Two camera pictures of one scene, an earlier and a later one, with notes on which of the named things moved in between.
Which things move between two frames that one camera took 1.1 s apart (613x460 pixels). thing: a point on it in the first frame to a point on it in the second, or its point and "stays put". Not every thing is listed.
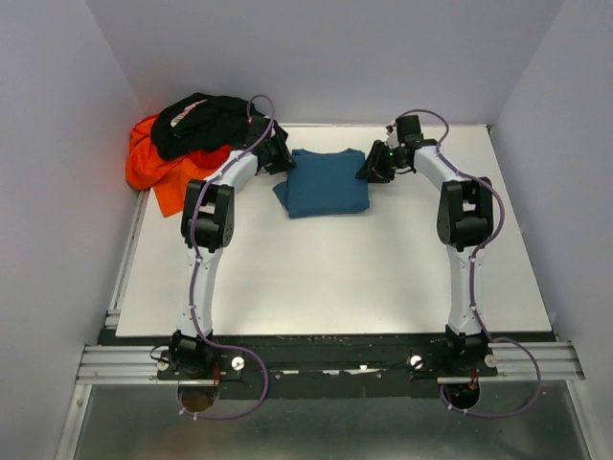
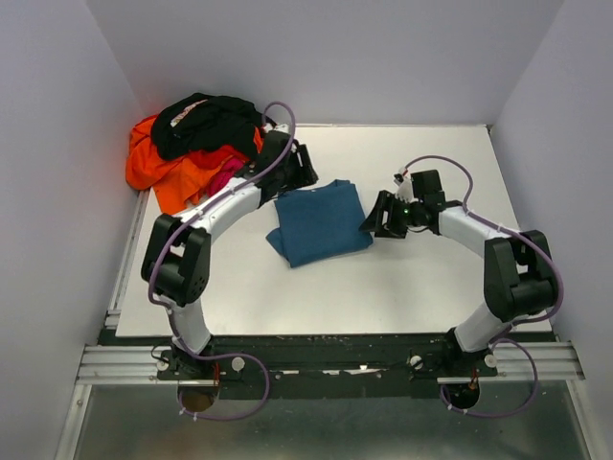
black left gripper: [284, 159] to [304, 174]
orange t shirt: [147, 169] stays put
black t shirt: [195, 123] stays put
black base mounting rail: [326, 366] stays put
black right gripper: [373, 164] to [388, 201]
